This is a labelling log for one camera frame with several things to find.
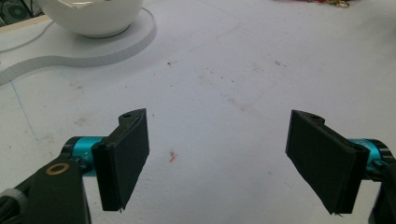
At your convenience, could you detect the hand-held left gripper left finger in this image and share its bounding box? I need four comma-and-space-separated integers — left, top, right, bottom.
61, 107, 150, 212

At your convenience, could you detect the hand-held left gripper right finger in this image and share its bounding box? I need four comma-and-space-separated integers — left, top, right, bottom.
285, 109, 396, 216

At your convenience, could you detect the white bowl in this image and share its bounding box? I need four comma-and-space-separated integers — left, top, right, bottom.
36, 0, 145, 39

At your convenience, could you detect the dark fan device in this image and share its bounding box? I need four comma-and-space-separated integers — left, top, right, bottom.
0, 0, 45, 28

